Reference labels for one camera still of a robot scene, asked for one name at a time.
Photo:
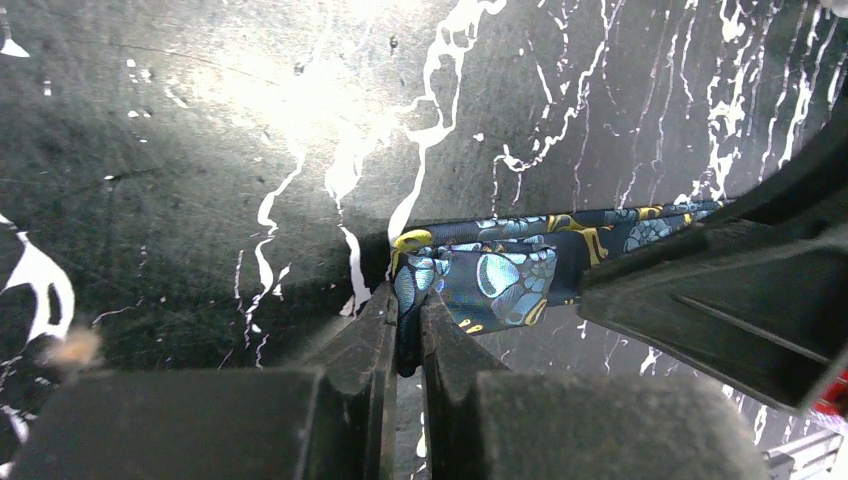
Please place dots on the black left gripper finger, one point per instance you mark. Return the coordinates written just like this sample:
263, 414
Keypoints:
486, 421
754, 294
328, 417

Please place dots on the blue floral tie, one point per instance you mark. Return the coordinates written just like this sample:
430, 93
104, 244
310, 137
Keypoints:
500, 273

